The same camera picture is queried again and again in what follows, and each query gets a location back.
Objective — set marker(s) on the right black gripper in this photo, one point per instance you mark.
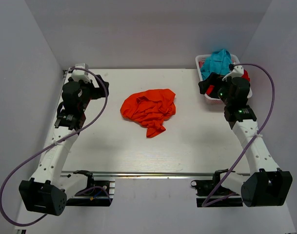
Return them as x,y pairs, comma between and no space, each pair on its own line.
215,79

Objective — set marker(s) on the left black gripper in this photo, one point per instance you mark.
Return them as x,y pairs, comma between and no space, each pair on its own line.
98,92

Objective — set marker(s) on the orange t-shirt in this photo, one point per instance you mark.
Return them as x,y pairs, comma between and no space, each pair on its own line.
150,109

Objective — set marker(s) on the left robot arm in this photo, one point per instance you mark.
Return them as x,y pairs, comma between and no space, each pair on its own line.
46,191

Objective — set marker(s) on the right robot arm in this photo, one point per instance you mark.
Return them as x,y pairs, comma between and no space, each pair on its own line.
255,176

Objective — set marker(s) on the red t-shirt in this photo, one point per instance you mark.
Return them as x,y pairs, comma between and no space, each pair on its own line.
217,86

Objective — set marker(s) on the blue t-shirt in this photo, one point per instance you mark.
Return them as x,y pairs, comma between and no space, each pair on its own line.
218,63

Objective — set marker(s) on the white plastic basket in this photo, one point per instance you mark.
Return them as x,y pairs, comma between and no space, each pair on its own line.
200,61

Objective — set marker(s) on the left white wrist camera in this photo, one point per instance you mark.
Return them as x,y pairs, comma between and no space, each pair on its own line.
80,72

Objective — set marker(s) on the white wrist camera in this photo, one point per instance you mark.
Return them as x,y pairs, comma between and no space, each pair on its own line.
80,72
236,70

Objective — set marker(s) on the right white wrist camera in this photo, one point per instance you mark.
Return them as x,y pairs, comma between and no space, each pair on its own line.
236,70

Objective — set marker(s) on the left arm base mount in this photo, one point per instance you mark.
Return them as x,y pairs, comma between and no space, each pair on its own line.
84,189

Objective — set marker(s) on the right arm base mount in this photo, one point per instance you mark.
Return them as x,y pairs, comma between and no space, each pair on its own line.
204,187

